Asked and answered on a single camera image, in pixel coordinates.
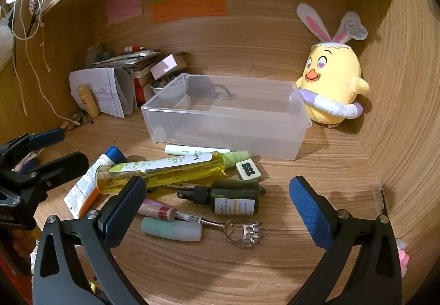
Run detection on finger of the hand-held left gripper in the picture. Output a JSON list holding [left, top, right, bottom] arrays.
[[13, 151, 90, 189], [0, 128, 66, 155]]

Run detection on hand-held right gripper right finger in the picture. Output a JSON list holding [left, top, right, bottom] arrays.
[[289, 175, 403, 305]]

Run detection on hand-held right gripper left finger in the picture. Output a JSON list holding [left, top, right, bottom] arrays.
[[32, 175, 148, 305]]

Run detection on white orange tube blue cap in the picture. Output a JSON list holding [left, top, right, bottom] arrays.
[[64, 146, 127, 218]]

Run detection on mint green small bottle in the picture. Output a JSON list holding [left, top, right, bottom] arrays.
[[141, 216, 203, 242]]

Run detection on yellow liquid spray bottle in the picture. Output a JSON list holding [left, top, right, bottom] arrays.
[[95, 150, 251, 195]]

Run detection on purple handled claw back scratcher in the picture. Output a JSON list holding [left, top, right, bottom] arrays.
[[141, 198, 265, 250]]

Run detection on green dotted mahjong tile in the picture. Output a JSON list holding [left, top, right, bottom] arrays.
[[236, 160, 262, 180]]

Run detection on dark green spray bottle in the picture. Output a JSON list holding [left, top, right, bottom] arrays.
[[177, 180, 260, 215]]

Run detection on clear plastic storage box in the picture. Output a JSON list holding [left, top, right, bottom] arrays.
[[141, 73, 313, 161]]

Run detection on white red lip balm tube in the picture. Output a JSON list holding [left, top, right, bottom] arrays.
[[137, 205, 177, 222]]

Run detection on small yellow bottle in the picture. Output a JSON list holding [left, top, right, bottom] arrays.
[[76, 85, 100, 118]]

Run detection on orange quilted jacket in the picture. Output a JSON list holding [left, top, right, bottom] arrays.
[[0, 229, 35, 292]]

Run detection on thin dark pen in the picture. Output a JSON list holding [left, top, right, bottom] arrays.
[[148, 183, 265, 194]]

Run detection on folded white paper sheets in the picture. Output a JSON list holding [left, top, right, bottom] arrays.
[[69, 67, 138, 119]]

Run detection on clear acrylic panel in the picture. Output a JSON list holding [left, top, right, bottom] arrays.
[[377, 181, 390, 217]]

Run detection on pale green tube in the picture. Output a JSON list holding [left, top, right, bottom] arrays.
[[165, 144, 231, 156]]

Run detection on white plush toy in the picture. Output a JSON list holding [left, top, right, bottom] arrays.
[[0, 6, 17, 69]]

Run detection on pink soft item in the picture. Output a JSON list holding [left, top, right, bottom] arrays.
[[395, 238, 412, 274]]

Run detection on stack of books and papers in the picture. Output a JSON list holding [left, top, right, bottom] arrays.
[[86, 44, 162, 103]]

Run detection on small bowl of trinkets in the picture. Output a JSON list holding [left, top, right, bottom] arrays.
[[150, 76, 176, 96]]

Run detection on yellow chick plush toy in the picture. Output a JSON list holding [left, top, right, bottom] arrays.
[[290, 2, 371, 125]]

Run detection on pink white carton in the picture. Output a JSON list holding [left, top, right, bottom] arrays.
[[149, 52, 191, 80]]

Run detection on pink sticky note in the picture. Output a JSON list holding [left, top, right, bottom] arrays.
[[106, 0, 143, 25]]

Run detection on orange sticky note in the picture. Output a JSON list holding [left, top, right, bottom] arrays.
[[150, 0, 228, 24]]

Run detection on cable plug and clip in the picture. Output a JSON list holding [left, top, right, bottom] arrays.
[[60, 112, 95, 130]]

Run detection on white hanging cords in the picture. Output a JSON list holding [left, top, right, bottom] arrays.
[[9, 0, 81, 125]]

